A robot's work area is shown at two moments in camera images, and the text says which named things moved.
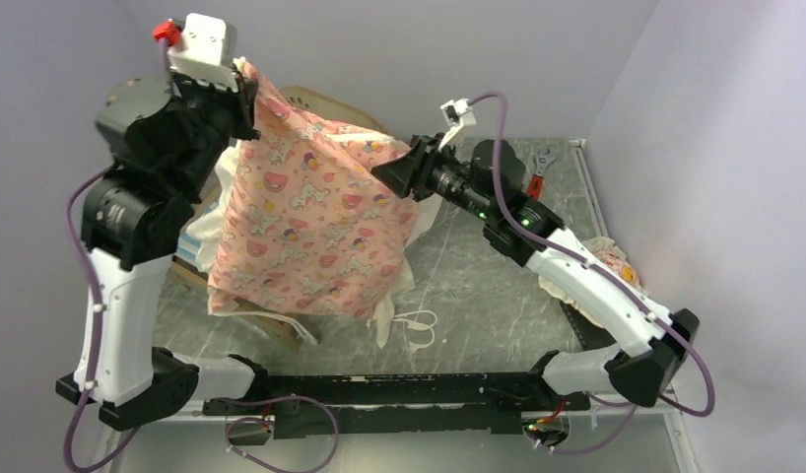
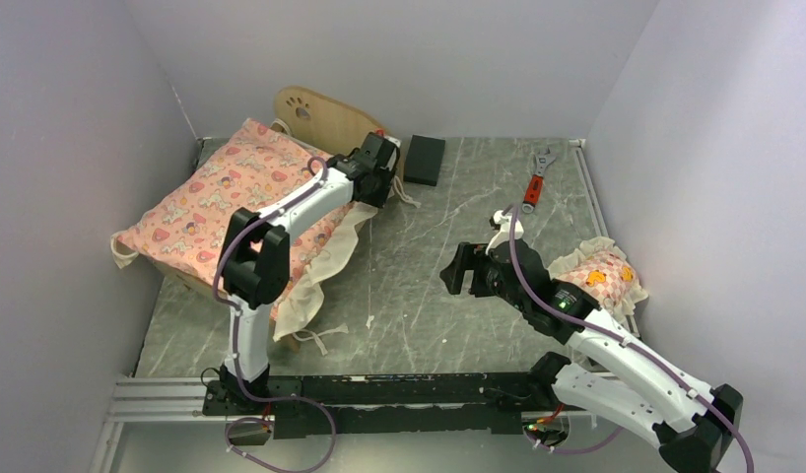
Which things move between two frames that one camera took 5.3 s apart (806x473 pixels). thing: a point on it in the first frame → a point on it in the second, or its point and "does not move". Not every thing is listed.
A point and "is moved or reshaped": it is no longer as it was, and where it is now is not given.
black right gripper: (413, 169) → (468, 256)
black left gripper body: (221, 113) → (382, 189)
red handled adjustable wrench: (535, 185) does not move
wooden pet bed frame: (326, 103) → (317, 120)
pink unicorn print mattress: (309, 228) is moved or reshaped
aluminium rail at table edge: (577, 146) does not move
